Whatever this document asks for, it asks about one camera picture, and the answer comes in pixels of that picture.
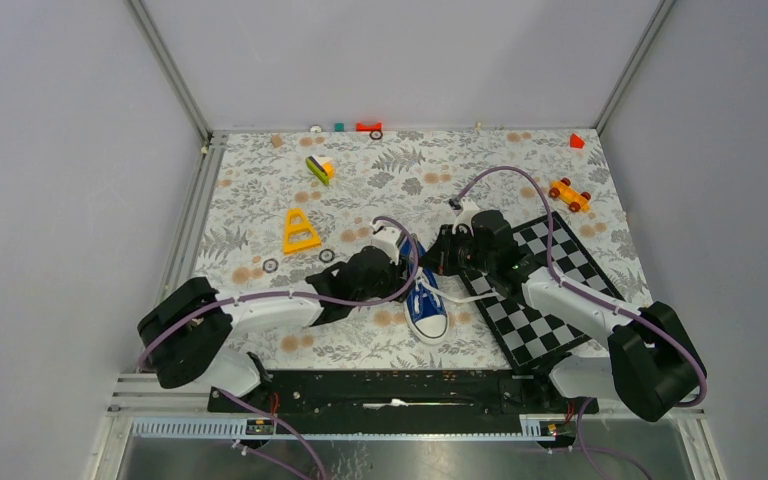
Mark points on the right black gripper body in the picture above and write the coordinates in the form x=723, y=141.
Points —
x=467, y=255

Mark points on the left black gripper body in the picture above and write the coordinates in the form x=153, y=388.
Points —
x=391, y=282

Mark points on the white shoelace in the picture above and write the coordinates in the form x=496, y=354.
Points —
x=444, y=291

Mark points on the blue canvas sneaker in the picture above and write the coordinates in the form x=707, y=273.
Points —
x=431, y=331

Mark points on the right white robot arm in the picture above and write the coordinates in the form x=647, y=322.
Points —
x=652, y=365

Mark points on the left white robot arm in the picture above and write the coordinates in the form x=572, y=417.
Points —
x=184, y=337

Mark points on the yellow plastic triangle toy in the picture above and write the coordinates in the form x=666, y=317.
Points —
x=299, y=233

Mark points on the black white chessboard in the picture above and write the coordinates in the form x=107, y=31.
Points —
x=550, y=317

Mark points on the orange toy car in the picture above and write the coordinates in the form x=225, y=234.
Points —
x=576, y=201

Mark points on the floral patterned mat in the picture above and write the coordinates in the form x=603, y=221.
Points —
x=409, y=176

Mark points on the stacked toy bricks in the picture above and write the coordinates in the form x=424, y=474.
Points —
x=322, y=168

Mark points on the red triangular block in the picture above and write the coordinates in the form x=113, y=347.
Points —
x=576, y=142

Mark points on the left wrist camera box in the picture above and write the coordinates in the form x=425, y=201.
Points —
x=389, y=241

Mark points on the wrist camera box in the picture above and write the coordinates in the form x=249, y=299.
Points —
x=389, y=241
x=465, y=210

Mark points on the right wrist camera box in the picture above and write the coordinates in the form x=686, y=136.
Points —
x=465, y=210

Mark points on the red block at wall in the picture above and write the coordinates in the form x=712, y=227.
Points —
x=368, y=127

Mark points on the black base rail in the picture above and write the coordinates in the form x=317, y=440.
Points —
x=391, y=402

